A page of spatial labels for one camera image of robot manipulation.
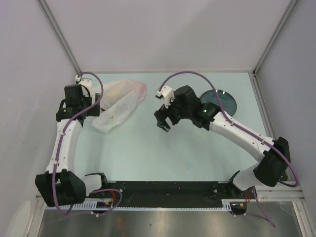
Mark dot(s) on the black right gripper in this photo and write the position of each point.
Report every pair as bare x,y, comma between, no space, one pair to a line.
163,113

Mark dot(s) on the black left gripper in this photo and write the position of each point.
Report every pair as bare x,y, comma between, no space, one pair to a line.
88,98

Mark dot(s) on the white plastic bag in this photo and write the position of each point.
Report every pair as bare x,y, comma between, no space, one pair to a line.
119,100

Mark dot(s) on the blue ceramic plate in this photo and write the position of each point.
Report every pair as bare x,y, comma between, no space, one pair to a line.
228,101

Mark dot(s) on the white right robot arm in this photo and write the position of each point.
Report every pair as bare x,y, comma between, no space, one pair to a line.
272,155

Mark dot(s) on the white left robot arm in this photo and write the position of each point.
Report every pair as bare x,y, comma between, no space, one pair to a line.
59,185

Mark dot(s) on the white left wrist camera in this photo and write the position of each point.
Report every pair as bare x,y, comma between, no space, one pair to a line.
86,85

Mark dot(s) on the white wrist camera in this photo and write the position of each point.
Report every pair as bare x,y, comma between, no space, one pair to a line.
167,94
86,85

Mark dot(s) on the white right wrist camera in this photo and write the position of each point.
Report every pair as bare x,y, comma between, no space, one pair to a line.
167,94

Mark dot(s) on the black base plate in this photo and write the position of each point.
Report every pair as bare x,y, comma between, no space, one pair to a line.
174,194

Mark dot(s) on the white slotted cable duct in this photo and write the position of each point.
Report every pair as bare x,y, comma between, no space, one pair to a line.
93,205

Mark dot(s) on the aluminium frame rail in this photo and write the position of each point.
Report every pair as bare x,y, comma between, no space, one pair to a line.
279,193

